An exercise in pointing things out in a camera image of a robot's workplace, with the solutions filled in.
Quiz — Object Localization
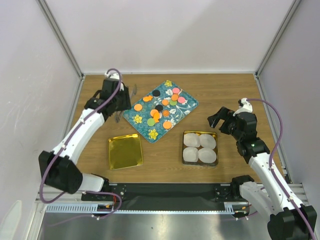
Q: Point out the metal tongs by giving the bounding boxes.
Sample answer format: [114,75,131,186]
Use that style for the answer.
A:
[114,84,138,123]

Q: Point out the white paper cup top-right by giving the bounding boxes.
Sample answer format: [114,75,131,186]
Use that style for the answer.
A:
[199,134,217,150]

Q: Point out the white paper cup bottom-left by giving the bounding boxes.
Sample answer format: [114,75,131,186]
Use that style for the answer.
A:
[182,147,199,163]

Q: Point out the white paper cup top-left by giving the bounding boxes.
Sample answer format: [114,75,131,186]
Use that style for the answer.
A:
[183,132,201,148]

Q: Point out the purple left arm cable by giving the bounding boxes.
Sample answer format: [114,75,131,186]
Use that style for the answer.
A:
[39,67,123,227]

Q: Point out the gold tin lid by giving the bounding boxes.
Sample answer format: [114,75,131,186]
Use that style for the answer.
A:
[108,134,144,170]

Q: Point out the pink cookie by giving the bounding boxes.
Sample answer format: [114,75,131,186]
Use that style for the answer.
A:
[177,96,186,104]
[172,87,180,94]

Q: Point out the orange round cookie left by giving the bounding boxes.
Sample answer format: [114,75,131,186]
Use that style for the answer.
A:
[133,103,143,112]

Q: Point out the gold cookie tin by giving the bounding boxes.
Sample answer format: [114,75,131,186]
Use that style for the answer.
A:
[181,130,219,168]

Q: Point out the green round cookie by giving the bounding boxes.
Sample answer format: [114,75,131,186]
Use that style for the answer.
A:
[147,118,156,127]

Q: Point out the white paper cup bottom-right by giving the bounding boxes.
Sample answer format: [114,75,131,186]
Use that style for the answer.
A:
[198,147,217,164]

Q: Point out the pink cookie right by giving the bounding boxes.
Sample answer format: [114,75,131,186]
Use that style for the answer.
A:
[177,96,186,104]

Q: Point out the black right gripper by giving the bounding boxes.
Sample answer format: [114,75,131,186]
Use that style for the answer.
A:
[207,106,243,141]

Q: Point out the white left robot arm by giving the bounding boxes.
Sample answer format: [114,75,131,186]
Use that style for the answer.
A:
[38,73,132,200]

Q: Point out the orange flower cookie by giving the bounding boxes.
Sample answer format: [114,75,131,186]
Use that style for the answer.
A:
[161,99,169,106]

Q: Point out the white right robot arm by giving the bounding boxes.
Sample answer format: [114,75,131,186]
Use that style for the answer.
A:
[207,107,317,240]

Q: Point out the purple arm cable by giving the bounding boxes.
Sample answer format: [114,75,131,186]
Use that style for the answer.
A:
[243,98,316,240]
[39,67,123,227]

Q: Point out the orange swirl cookie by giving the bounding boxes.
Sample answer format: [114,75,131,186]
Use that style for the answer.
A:
[162,110,170,117]

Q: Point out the small orange fish cookie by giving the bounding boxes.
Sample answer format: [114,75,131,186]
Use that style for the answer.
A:
[142,95,153,102]

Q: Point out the orange oval cookie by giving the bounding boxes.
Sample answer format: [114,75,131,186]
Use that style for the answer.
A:
[171,94,179,101]

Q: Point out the black sandwich cookie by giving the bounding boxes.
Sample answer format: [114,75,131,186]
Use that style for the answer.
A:
[152,90,161,97]
[155,104,164,112]

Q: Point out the teal floral tray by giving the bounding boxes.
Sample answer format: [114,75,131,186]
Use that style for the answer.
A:
[123,80,199,144]

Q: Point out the pink cookie upper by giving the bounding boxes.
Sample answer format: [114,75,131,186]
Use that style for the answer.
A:
[172,87,180,94]

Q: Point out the orange dotted sandwich cookie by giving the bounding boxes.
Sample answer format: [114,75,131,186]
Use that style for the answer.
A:
[150,109,159,118]

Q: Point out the orange dotted cookie lower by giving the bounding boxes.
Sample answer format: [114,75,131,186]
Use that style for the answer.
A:
[163,121,172,130]

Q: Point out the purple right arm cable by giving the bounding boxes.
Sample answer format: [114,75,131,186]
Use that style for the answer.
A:
[243,98,316,240]

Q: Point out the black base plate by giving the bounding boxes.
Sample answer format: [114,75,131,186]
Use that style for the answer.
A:
[82,182,253,212]

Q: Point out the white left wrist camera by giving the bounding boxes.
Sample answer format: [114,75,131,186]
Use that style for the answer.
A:
[102,71,120,92]

